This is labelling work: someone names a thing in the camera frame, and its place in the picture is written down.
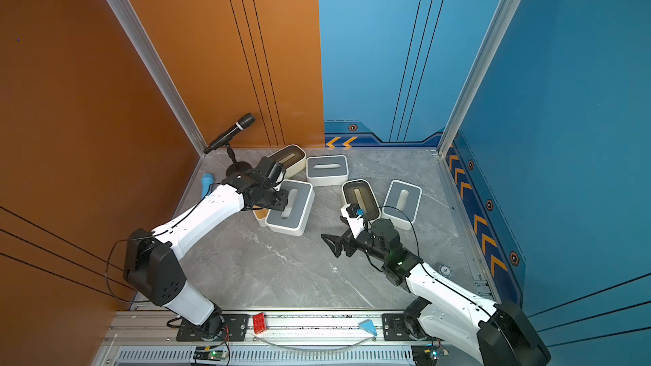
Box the circuit board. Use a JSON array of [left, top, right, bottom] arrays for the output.
[[411, 345, 449, 366], [193, 346, 230, 365]]

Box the white box bamboo lid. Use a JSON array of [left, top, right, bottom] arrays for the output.
[[253, 208, 270, 227]]

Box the cream box brown lid right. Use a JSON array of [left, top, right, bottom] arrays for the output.
[[342, 179, 381, 222]]

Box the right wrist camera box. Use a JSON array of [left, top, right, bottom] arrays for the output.
[[341, 203, 366, 239]]

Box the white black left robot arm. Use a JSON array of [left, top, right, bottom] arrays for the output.
[[123, 157, 288, 339]]

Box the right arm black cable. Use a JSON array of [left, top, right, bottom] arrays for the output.
[[378, 205, 494, 316]]

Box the blue toy microphone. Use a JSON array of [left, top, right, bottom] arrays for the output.
[[201, 173, 215, 198]]

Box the blue triangular piece on rail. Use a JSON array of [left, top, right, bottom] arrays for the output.
[[359, 320, 377, 337]]

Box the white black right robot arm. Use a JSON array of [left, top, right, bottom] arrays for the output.
[[321, 220, 551, 365]]

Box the white box grey lid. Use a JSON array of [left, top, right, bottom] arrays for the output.
[[265, 180, 315, 237], [381, 180, 422, 230], [306, 155, 349, 186]]

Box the cream box brown lid rear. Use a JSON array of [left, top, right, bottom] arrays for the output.
[[269, 144, 307, 180]]

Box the red block on rail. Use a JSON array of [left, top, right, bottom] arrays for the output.
[[252, 313, 267, 335]]

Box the cream box brown lid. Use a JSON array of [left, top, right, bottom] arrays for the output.
[[342, 179, 381, 222], [269, 144, 307, 180]]

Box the left circuit board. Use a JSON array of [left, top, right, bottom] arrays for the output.
[[193, 346, 230, 365]]

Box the right circuit board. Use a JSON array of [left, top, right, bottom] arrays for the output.
[[411, 345, 449, 366]]

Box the black microphone on stand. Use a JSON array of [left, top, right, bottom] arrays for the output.
[[203, 113, 255, 176]]

